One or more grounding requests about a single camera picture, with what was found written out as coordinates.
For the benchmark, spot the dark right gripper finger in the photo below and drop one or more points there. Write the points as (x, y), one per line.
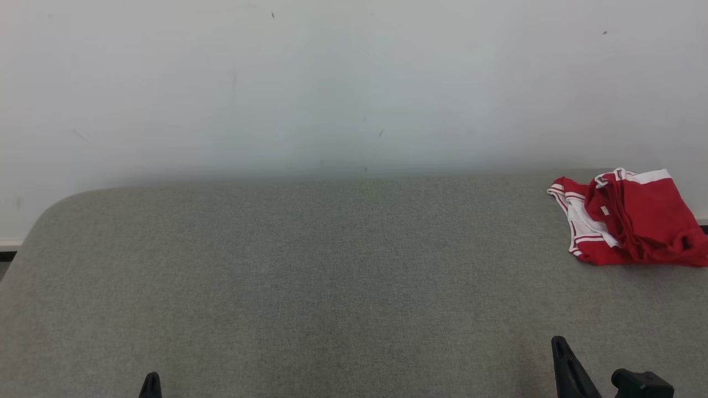
(569, 378)

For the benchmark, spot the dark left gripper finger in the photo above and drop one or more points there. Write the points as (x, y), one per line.
(150, 388)

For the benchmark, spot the red jersey with number print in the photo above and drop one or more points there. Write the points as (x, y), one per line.
(594, 254)

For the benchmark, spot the red shorts with white stripe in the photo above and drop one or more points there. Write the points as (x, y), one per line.
(652, 215)

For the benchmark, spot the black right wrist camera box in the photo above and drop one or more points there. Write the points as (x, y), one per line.
(641, 386)

